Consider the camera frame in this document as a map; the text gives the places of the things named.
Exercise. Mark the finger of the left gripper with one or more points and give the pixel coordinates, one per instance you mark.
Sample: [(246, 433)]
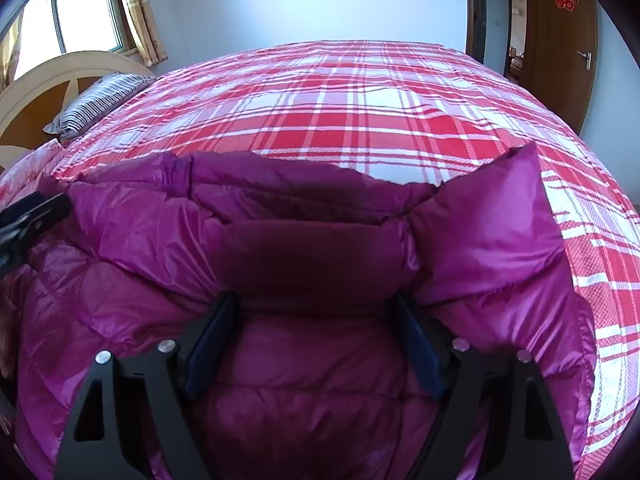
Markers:
[(15, 244), (24, 213)]

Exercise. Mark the yellow curtain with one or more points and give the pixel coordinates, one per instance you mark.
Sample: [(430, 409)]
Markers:
[(144, 30)]

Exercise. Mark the cream wooden headboard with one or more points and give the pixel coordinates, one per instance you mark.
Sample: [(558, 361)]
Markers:
[(35, 98)]

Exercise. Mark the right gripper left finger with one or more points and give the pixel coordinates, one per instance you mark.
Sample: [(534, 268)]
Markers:
[(123, 403)]

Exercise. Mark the silver door handle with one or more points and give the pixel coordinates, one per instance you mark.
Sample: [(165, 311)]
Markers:
[(587, 56)]

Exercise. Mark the blue striped pillow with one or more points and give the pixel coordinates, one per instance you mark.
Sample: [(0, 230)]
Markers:
[(92, 105)]

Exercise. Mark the dark door frame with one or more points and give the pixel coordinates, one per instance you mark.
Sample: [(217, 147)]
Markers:
[(476, 30)]

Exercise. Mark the red white plaid bedspread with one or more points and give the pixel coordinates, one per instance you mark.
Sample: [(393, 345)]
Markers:
[(403, 113)]

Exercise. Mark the brown wooden door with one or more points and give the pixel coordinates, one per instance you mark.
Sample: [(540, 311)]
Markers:
[(552, 70)]

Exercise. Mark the magenta puffer down jacket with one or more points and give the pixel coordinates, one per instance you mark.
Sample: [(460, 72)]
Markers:
[(315, 388)]

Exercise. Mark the pink floral quilt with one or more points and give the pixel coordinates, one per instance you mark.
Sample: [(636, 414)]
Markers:
[(24, 176)]

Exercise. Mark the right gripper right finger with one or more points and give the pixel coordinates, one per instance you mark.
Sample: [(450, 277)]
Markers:
[(524, 436)]

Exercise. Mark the window with metal frame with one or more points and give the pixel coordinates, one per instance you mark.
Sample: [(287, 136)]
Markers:
[(46, 29)]

